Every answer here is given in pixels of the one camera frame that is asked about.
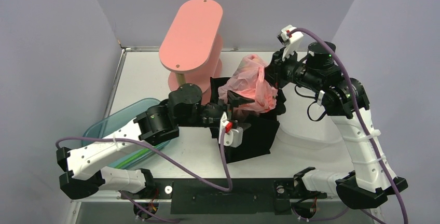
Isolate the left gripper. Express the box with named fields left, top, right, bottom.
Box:
left=178, top=92, right=254, bottom=127

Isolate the black fabric bag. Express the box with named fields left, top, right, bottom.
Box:
left=209, top=77, right=286, bottom=163

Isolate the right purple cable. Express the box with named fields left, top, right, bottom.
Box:
left=292, top=27, right=410, bottom=224

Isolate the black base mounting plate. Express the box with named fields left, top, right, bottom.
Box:
left=122, top=178, right=327, bottom=215

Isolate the light green long pepper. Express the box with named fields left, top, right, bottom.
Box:
left=115, top=149, right=151, bottom=169

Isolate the pink three-tier shelf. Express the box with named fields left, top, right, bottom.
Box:
left=158, top=0, right=223, bottom=104

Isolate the pink plastic grocery bag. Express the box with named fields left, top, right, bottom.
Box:
left=217, top=54, right=278, bottom=114

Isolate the purple cable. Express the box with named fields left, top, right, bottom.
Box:
left=55, top=128, right=233, bottom=193
left=292, top=27, right=410, bottom=224

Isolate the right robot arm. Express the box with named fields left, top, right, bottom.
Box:
left=265, top=42, right=408, bottom=209

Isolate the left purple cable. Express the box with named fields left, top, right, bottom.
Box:
left=55, top=128, right=233, bottom=193

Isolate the white plastic basin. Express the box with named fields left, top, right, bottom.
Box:
left=276, top=83, right=342, bottom=150

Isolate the blue transparent tray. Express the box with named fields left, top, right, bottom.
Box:
left=83, top=98, right=160, bottom=170

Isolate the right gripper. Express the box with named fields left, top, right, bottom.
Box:
left=259, top=46, right=323, bottom=91

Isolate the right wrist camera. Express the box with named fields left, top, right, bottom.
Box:
left=277, top=25, right=304, bottom=61

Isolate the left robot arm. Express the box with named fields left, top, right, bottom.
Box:
left=56, top=83, right=253, bottom=200

